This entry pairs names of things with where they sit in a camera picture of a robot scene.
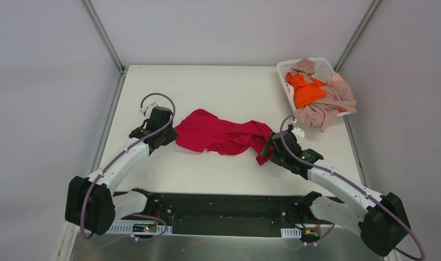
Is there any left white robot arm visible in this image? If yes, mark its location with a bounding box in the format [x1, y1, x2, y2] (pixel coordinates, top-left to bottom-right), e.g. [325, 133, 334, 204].
[65, 106, 178, 235]

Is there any aluminium frame rail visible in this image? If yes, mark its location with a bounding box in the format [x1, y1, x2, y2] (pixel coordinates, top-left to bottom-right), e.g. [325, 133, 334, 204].
[65, 197, 391, 228]

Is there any beige pink t shirt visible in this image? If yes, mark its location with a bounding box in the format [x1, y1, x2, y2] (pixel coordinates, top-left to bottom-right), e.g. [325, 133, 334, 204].
[290, 58, 357, 132]

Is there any orange t shirt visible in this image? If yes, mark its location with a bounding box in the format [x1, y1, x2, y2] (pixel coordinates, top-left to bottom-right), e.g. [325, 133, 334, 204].
[285, 72, 326, 109]

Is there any white plastic laundry basket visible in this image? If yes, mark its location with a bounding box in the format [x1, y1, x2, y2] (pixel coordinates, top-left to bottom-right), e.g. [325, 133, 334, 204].
[277, 58, 357, 128]

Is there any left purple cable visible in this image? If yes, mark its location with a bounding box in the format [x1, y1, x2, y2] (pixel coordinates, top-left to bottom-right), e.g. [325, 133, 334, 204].
[79, 92, 177, 242]

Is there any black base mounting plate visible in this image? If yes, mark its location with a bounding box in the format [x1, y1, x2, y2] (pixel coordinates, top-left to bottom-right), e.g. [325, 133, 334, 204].
[112, 191, 345, 239]

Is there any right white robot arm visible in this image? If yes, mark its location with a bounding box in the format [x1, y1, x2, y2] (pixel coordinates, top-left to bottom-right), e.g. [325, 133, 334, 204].
[261, 130, 411, 257]

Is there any red t shirt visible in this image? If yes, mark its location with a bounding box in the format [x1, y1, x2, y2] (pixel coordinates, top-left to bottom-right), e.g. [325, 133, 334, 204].
[175, 109, 273, 165]

